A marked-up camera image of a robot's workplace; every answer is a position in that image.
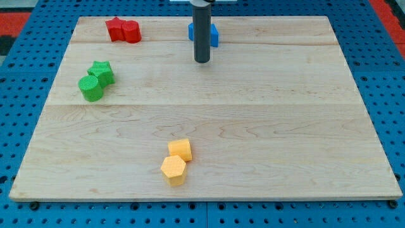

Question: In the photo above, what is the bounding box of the wooden board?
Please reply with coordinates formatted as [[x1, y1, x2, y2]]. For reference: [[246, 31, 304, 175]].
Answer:
[[9, 16, 402, 202]]

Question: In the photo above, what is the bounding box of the green star block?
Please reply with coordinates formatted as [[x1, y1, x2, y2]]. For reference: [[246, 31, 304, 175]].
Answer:
[[87, 61, 115, 89]]

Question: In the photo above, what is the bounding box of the red star block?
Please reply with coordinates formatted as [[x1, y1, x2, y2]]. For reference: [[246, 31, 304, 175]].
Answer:
[[105, 17, 125, 42]]

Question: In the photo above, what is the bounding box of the yellow square block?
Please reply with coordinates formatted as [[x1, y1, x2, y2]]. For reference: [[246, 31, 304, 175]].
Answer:
[[168, 139, 192, 162]]

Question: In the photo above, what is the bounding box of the yellow hexagon block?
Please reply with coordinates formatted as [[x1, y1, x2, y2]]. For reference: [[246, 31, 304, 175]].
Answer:
[[161, 155, 187, 187]]

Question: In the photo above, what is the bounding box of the blue block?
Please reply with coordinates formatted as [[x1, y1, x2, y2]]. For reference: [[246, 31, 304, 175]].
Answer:
[[188, 23, 220, 48]]

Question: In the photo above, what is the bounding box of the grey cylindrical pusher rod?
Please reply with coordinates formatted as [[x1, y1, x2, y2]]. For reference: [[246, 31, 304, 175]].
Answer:
[[190, 0, 211, 63]]

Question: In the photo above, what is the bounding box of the red cylinder block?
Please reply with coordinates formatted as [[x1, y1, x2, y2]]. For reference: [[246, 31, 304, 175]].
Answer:
[[122, 20, 142, 43]]

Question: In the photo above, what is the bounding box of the green cylinder block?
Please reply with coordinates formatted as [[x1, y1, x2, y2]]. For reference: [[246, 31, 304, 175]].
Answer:
[[78, 75, 104, 102]]

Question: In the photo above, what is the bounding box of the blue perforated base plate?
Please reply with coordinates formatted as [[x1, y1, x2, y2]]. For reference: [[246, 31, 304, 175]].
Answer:
[[1, 1, 404, 227]]

